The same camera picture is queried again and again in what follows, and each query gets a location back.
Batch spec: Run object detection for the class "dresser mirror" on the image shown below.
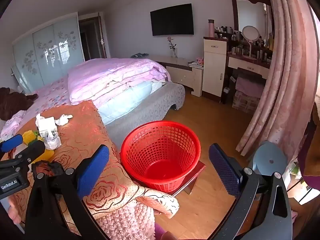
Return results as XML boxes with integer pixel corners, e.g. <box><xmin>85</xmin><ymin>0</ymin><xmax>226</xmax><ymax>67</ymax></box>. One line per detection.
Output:
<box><xmin>231</xmin><ymin>0</ymin><xmax>275</xmax><ymax>34</ymax></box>

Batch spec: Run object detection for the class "orange rose blanket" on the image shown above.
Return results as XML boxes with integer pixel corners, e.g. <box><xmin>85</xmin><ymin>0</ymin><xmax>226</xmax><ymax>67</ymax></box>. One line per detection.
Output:
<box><xmin>7</xmin><ymin>100</ymin><xmax>179</xmax><ymax>218</ymax></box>

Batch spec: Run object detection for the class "white tissue wad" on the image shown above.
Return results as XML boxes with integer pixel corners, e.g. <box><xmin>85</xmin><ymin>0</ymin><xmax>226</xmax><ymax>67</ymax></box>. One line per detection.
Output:
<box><xmin>55</xmin><ymin>114</ymin><xmax>73</xmax><ymax>126</ymax></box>

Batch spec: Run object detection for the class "dressing table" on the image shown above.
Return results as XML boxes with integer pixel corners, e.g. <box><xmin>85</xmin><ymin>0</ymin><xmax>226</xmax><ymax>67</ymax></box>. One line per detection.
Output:
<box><xmin>220</xmin><ymin>31</ymin><xmax>273</xmax><ymax>105</ymax></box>

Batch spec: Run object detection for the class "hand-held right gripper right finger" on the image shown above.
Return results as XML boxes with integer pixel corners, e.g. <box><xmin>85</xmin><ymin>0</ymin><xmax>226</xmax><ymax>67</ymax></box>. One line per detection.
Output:
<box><xmin>209</xmin><ymin>143</ymin><xmax>293</xmax><ymax>240</ymax></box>

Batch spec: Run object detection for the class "row of cosmetics bottles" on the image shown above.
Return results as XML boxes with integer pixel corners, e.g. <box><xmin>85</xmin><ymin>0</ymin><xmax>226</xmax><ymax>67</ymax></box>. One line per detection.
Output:
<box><xmin>215</xmin><ymin>25</ymin><xmax>274</xmax><ymax>63</ymax></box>

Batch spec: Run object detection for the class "glass sliding door wardrobe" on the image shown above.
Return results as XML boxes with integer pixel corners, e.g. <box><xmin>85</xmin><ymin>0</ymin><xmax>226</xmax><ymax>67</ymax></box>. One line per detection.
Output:
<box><xmin>12</xmin><ymin>12</ymin><xmax>85</xmax><ymax>93</ymax></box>

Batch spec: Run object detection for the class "low cream cabinet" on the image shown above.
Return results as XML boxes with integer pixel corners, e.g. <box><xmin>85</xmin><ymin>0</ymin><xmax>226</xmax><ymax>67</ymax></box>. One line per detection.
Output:
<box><xmin>147</xmin><ymin>55</ymin><xmax>204</xmax><ymax>97</ymax></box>

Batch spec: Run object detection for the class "black plastic bag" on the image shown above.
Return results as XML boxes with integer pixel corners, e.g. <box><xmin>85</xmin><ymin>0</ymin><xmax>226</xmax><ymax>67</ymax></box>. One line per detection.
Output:
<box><xmin>32</xmin><ymin>161</ymin><xmax>65</xmax><ymax>179</ymax></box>

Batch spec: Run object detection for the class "rose in glass vase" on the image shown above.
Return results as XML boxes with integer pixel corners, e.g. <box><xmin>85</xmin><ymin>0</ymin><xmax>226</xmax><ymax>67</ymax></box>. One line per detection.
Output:
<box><xmin>167</xmin><ymin>36</ymin><xmax>178</xmax><ymax>58</ymax></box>

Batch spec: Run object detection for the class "red wooden stool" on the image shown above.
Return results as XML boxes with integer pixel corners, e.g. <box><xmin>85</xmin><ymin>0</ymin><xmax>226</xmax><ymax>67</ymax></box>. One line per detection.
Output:
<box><xmin>172</xmin><ymin>161</ymin><xmax>207</xmax><ymax>197</ymax></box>

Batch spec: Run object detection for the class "tall cream cabinet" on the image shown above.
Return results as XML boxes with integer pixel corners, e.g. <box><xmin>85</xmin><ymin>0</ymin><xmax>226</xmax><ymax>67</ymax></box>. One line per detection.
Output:
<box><xmin>202</xmin><ymin>37</ymin><xmax>229</xmax><ymax>98</ymax></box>

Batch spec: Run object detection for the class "dark wooden door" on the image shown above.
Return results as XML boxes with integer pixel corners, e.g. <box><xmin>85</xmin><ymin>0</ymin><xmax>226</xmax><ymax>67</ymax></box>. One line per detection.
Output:
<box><xmin>78</xmin><ymin>12</ymin><xmax>110</xmax><ymax>62</ymax></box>

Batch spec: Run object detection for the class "black wall television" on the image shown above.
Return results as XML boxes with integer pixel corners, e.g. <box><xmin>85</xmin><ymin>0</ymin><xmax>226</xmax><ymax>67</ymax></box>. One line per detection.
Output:
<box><xmin>150</xmin><ymin>3</ymin><xmax>195</xmax><ymax>37</ymax></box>

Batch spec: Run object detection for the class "pink curtain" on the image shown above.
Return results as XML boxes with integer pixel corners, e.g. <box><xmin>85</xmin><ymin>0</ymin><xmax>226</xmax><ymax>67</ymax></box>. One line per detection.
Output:
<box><xmin>236</xmin><ymin>0</ymin><xmax>320</xmax><ymax>163</ymax></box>

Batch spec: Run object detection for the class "brown plush toy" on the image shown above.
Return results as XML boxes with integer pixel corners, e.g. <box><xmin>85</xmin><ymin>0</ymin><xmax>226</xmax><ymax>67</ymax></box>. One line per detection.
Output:
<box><xmin>0</xmin><ymin>87</ymin><xmax>38</xmax><ymax>120</ymax></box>

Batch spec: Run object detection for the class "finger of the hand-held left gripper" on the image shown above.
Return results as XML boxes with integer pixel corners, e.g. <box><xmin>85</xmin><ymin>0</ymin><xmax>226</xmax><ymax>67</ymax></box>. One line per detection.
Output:
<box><xmin>12</xmin><ymin>141</ymin><xmax>46</xmax><ymax>167</ymax></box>
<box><xmin>0</xmin><ymin>134</ymin><xmax>23</xmax><ymax>153</ymax></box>

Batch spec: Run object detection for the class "pink fluffy blanket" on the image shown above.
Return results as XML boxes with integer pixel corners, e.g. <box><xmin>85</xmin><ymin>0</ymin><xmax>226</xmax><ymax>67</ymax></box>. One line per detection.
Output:
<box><xmin>96</xmin><ymin>200</ymin><xmax>155</xmax><ymax>240</ymax></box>

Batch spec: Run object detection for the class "bed with grey skirt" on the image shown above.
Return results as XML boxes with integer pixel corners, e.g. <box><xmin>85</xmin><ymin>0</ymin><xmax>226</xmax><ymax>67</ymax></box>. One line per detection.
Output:
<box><xmin>0</xmin><ymin>65</ymin><xmax>186</xmax><ymax>153</ymax></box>

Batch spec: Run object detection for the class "light blue quilt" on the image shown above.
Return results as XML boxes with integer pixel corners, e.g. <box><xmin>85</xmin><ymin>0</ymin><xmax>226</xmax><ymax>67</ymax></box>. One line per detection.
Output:
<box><xmin>96</xmin><ymin>80</ymin><xmax>167</xmax><ymax>125</ymax></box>

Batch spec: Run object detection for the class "red plastic basket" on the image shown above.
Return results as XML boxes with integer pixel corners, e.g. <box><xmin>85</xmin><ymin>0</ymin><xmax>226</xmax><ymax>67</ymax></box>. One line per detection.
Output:
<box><xmin>120</xmin><ymin>121</ymin><xmax>201</xmax><ymax>193</ymax></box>

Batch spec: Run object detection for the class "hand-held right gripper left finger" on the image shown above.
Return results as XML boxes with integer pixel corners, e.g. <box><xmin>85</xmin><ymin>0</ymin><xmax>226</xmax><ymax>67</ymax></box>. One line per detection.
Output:
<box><xmin>24</xmin><ymin>144</ymin><xmax>110</xmax><ymax>240</ymax></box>

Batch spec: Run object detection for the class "pink covered stool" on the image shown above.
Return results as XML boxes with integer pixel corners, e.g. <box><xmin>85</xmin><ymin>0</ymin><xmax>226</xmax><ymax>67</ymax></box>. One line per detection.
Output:
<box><xmin>232</xmin><ymin>76</ymin><xmax>265</xmax><ymax>114</ymax></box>

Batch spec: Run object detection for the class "blue plastic stool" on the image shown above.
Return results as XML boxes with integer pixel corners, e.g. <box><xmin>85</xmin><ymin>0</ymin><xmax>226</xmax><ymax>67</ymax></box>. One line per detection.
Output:
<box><xmin>247</xmin><ymin>141</ymin><xmax>292</xmax><ymax>180</ymax></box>

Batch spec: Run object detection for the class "white tissue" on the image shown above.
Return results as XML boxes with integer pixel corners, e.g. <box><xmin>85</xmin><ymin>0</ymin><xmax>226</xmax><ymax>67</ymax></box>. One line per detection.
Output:
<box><xmin>35</xmin><ymin>113</ymin><xmax>55</xmax><ymax>133</ymax></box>

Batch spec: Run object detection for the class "small black bin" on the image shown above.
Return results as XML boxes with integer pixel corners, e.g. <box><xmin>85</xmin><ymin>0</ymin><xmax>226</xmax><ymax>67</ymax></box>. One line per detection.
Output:
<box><xmin>222</xmin><ymin>87</ymin><xmax>232</xmax><ymax>104</ymax></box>

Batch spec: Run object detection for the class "round makeup mirror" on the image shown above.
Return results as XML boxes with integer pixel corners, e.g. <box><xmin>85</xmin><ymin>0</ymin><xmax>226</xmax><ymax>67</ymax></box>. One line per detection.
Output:
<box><xmin>241</xmin><ymin>25</ymin><xmax>260</xmax><ymax>59</ymax></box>

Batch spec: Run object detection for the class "pink duvet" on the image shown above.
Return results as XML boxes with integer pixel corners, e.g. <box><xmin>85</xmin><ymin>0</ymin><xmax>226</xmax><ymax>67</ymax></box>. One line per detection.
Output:
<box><xmin>67</xmin><ymin>58</ymin><xmax>172</xmax><ymax>105</ymax></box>

